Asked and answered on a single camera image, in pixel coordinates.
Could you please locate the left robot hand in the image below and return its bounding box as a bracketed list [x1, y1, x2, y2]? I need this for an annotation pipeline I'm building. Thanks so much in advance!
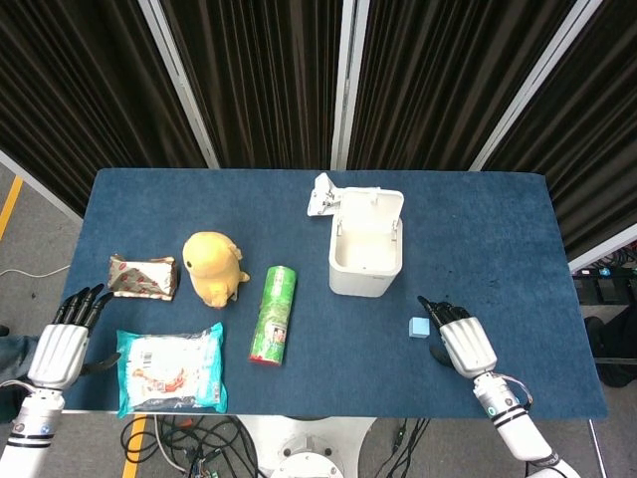
[27, 283, 122, 392]

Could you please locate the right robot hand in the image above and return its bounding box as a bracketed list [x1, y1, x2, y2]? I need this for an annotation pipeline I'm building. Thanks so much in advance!
[416, 295, 499, 379]

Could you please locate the white plastic bin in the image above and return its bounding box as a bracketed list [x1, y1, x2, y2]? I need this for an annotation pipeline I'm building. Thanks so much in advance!
[327, 186, 405, 299]

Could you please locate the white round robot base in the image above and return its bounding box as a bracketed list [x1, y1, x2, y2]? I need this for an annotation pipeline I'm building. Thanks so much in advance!
[238, 415, 377, 478]

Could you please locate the green chip can red lid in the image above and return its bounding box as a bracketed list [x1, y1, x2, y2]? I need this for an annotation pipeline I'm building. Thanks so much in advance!
[248, 265, 299, 368]

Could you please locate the blue denim fabric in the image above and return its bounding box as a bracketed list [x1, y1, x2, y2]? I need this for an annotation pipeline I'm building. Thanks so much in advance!
[0, 326, 42, 389]

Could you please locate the small light blue cube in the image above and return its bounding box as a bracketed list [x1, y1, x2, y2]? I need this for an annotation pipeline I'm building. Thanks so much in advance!
[408, 315, 431, 342]

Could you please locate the blue table cloth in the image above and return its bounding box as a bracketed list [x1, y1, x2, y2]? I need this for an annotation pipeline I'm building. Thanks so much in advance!
[62, 167, 609, 419]

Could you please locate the crumpled red-printed paper bag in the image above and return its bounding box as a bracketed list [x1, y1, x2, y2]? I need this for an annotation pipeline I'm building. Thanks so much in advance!
[107, 253, 179, 303]

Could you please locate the teal and white snack packet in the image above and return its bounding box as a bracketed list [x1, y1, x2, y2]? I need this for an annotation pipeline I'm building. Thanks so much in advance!
[115, 322, 229, 418]

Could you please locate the black bag on floor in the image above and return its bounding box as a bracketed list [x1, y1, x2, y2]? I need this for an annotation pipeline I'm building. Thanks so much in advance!
[584, 316, 637, 389]

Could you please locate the yellow plush dinosaur toy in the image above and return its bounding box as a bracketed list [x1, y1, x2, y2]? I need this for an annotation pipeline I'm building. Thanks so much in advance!
[181, 230, 251, 311]

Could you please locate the crumpled white wrapper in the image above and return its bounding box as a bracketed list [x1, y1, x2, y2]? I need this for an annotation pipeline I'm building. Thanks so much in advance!
[305, 171, 345, 218]

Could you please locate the black pleated curtain panel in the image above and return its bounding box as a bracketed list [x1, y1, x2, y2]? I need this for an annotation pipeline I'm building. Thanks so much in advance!
[0, 0, 209, 215]
[485, 0, 637, 260]
[346, 0, 596, 171]
[161, 0, 344, 169]

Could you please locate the thin right wrist cable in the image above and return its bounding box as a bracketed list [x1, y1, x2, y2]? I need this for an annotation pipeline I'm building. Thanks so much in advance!
[495, 371, 534, 410]

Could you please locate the thin white floor cable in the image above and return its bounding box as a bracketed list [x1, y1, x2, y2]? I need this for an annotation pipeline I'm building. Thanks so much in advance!
[0, 263, 71, 279]

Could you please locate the black floor cable bundle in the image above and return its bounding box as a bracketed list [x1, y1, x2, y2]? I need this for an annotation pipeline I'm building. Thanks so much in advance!
[121, 415, 260, 478]
[372, 416, 435, 478]

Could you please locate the white partition post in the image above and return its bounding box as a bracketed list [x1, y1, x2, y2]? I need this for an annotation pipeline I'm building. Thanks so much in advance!
[470, 0, 621, 172]
[137, 0, 221, 169]
[566, 237, 637, 273]
[329, 0, 372, 170]

